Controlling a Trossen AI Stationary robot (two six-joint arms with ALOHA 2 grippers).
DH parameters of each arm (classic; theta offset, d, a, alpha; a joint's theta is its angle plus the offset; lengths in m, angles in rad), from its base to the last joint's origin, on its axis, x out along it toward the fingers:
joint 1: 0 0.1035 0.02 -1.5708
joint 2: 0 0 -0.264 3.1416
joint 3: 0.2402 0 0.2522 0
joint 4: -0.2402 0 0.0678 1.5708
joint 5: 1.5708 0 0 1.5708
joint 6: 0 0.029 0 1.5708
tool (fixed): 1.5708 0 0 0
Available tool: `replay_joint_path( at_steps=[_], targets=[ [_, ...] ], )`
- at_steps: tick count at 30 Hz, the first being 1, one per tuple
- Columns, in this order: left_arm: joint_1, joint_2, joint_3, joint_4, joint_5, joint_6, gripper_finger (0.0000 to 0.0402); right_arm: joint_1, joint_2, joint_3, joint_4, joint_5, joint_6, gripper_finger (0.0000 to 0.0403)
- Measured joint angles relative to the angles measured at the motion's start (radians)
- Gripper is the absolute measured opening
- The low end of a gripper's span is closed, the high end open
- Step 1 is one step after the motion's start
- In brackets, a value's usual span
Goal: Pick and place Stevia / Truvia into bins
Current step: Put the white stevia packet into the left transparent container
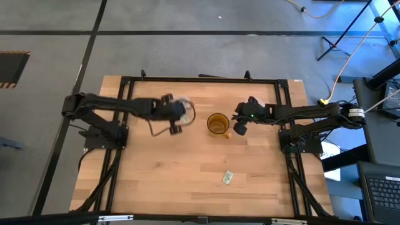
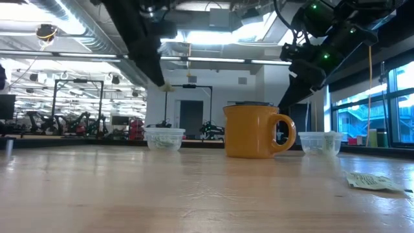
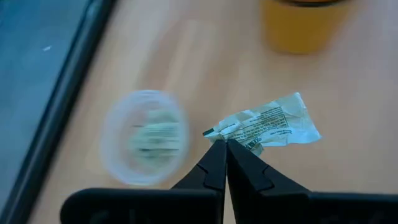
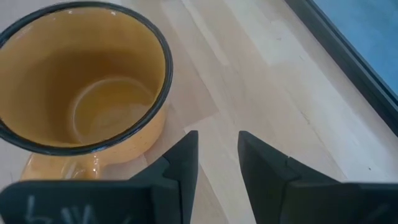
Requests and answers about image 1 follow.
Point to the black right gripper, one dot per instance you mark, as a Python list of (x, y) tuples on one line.
[(254, 113)]

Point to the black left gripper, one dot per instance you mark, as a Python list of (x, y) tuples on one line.
[(168, 111)]

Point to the green sweetener packet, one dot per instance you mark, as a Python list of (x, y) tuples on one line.
[(186, 118), (228, 177)]

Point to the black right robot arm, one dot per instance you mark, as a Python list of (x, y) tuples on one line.
[(312, 110)]

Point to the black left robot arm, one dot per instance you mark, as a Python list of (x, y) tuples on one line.
[(103, 101)]

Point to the yellow ceramic mug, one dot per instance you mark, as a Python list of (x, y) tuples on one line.
[(218, 125)]

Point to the white paper sheet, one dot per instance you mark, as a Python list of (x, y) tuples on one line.
[(331, 153)]

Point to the black tripod stand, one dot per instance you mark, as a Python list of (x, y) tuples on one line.
[(343, 32)]

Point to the dark grey desk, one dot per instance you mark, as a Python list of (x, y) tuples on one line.
[(378, 137)]

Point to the black keyboard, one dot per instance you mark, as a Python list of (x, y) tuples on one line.
[(384, 190)]

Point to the black hazard striped floor mat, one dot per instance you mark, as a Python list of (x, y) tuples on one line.
[(12, 68)]

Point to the grey metal stand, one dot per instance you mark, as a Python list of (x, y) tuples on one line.
[(386, 28)]

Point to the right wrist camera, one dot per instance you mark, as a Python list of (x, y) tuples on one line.
[(253, 100)]

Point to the black table frame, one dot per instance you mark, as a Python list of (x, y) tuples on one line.
[(203, 80)]

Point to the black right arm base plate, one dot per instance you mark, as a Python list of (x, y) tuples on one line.
[(307, 147)]

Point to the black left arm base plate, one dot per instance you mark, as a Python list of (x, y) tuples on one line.
[(103, 142)]

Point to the silver metal bracket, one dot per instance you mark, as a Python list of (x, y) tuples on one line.
[(115, 218), (289, 221)]

